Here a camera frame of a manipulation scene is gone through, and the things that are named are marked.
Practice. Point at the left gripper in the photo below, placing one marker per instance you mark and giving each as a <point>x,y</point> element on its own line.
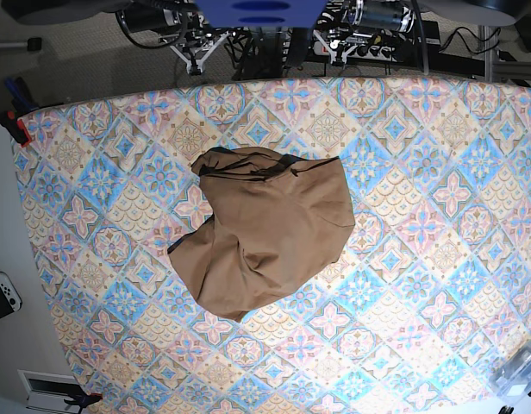
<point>335,47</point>

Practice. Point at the red black clamp upper left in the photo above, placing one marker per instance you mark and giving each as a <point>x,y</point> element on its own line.
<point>16,127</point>

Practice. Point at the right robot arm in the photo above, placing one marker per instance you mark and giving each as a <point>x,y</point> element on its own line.
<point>177,25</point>

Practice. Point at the game console with white controller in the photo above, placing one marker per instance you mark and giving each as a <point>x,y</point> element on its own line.
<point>10,300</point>

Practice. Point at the black clamp lower left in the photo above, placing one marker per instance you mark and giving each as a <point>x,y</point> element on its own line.
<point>83,400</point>

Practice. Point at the patterned colourful tablecloth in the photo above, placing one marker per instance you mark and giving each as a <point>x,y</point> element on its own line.
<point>431,294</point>

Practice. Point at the white floor vent box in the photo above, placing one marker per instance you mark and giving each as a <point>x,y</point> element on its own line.
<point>47,392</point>

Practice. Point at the brown t-shirt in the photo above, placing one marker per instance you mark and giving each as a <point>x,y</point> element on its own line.
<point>277,221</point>

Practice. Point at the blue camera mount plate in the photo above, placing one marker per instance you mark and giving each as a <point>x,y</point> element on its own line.
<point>261,13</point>

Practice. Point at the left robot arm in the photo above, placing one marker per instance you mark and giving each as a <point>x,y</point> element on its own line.
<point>367,30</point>

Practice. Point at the clear plastic box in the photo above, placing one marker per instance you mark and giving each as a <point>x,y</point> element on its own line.
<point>511,382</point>

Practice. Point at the white power strip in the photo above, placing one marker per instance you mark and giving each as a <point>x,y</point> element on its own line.
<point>359,51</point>

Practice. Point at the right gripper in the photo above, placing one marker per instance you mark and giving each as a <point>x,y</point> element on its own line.
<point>195,47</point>

